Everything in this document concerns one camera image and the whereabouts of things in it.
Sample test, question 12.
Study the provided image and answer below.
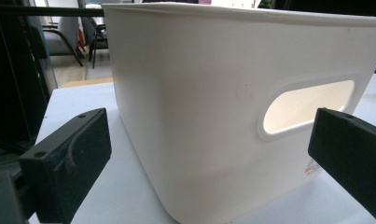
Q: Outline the black metal bar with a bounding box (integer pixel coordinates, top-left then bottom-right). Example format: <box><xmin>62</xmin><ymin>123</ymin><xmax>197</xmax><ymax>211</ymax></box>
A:
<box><xmin>0</xmin><ymin>5</ymin><xmax>105</xmax><ymax>18</ymax></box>

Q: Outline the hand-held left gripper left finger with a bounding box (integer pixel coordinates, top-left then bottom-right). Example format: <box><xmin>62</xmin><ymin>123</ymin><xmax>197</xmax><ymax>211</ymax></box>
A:
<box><xmin>18</xmin><ymin>107</ymin><xmax>113</xmax><ymax>224</ymax></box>

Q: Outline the white plastic storage bin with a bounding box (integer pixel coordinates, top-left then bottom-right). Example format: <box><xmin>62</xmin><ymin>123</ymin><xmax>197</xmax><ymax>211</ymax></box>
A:
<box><xmin>101</xmin><ymin>2</ymin><xmax>376</xmax><ymax>224</ymax></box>

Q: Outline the black folding chair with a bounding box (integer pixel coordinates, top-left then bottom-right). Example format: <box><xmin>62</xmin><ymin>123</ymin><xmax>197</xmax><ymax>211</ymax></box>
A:
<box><xmin>81</xmin><ymin>16</ymin><xmax>110</xmax><ymax>69</ymax></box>

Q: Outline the grey chair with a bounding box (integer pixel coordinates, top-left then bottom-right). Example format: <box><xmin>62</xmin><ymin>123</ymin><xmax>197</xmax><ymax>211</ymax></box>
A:
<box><xmin>40</xmin><ymin>16</ymin><xmax>85</xmax><ymax>67</ymax></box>

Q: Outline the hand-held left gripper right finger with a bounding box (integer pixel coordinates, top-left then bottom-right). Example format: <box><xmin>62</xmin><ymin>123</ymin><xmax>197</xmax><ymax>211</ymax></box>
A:
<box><xmin>307</xmin><ymin>107</ymin><xmax>376</xmax><ymax>224</ymax></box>

